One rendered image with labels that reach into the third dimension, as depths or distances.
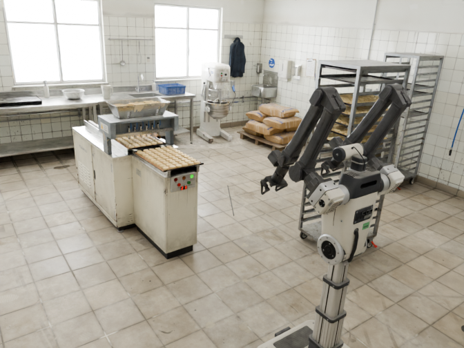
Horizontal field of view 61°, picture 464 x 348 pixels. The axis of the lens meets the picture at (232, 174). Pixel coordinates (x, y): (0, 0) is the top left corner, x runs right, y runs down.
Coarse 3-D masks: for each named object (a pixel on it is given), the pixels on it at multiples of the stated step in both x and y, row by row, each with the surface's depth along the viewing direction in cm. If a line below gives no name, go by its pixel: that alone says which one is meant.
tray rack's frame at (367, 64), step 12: (324, 60) 348; (336, 60) 354; (348, 60) 361; (360, 60) 368; (372, 60) 375; (408, 72) 344; (384, 84) 368; (396, 132) 363; (348, 168) 418; (300, 228) 406; (312, 228) 407
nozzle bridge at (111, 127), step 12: (108, 120) 370; (120, 120) 372; (132, 120) 374; (144, 120) 382; (156, 120) 399; (168, 120) 407; (108, 132) 368; (120, 132) 379; (132, 132) 384; (144, 132) 389; (156, 132) 397; (168, 132) 418; (108, 144) 378
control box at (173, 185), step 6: (180, 174) 342; (186, 174) 343; (192, 174) 346; (180, 180) 341; (186, 180) 345; (192, 180) 349; (174, 186) 339; (180, 186) 343; (186, 186) 347; (192, 186) 351
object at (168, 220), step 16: (144, 176) 367; (160, 176) 340; (144, 192) 374; (160, 192) 346; (176, 192) 346; (192, 192) 357; (144, 208) 381; (160, 208) 352; (176, 208) 351; (192, 208) 362; (144, 224) 389; (160, 224) 358; (176, 224) 357; (192, 224) 369; (160, 240) 365; (176, 240) 363; (192, 240) 375
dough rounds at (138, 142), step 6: (120, 138) 407; (126, 138) 408; (132, 138) 409; (138, 138) 410; (144, 138) 413; (150, 138) 414; (126, 144) 388; (132, 144) 394; (138, 144) 389; (144, 144) 390; (150, 144) 393
